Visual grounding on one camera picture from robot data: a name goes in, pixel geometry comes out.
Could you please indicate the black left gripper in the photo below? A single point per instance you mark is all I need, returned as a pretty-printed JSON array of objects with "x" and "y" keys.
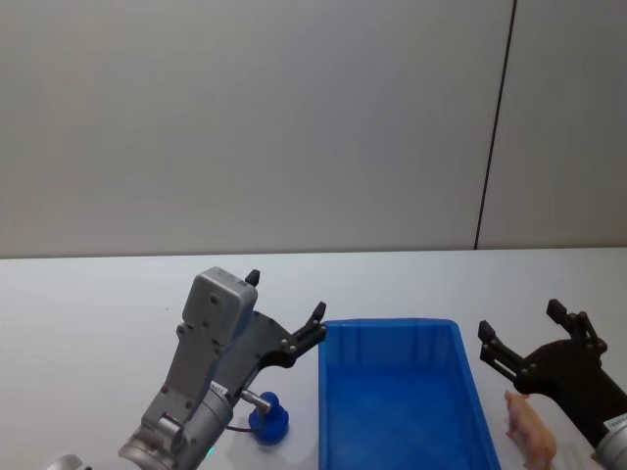
[{"x": 255, "y": 347}]

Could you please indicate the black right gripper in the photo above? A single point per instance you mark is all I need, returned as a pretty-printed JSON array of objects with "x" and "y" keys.
[{"x": 568, "y": 372}]

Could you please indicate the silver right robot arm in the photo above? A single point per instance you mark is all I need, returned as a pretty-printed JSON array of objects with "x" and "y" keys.
[{"x": 614, "y": 443}]

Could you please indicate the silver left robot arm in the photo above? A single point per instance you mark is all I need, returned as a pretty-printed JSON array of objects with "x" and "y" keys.
[{"x": 196, "y": 352}]

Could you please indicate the pink toy pig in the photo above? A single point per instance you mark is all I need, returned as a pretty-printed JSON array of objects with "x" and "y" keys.
[{"x": 531, "y": 431}]

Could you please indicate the blue toy duck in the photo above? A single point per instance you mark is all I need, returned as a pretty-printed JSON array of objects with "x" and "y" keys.
[{"x": 272, "y": 423}]

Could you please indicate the blue plastic bin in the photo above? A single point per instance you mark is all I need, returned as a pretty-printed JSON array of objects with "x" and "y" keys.
[{"x": 392, "y": 391}]

